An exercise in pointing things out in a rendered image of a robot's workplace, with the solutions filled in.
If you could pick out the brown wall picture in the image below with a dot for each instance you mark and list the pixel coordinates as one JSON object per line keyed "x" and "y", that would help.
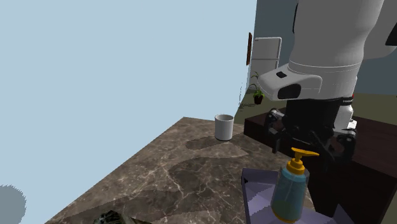
{"x": 249, "y": 49}

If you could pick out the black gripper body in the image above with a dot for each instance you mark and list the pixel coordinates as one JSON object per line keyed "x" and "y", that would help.
{"x": 311, "y": 113}

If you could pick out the dark marbled object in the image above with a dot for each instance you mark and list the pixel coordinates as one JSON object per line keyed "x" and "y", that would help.
{"x": 114, "y": 218}

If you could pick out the white cup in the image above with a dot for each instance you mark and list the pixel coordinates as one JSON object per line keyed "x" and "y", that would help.
{"x": 224, "y": 130}

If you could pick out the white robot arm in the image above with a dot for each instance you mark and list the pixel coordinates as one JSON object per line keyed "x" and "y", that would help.
{"x": 325, "y": 37}

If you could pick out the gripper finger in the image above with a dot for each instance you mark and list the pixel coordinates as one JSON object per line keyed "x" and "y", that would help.
{"x": 344, "y": 149}
{"x": 276, "y": 124}

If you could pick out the blue soap dispenser yellow pump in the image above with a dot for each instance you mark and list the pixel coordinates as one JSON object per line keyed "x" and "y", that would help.
{"x": 290, "y": 192}

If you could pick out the green potted plant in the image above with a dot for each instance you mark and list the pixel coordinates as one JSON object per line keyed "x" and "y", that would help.
{"x": 258, "y": 94}

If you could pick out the dark brown robot stand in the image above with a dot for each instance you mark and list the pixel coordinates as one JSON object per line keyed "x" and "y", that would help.
{"x": 369, "y": 176}

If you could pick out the purple tray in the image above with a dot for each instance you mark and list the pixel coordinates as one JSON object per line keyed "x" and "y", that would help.
{"x": 257, "y": 198}

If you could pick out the white refrigerator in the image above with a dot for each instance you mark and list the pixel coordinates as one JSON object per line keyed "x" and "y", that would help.
{"x": 265, "y": 52}

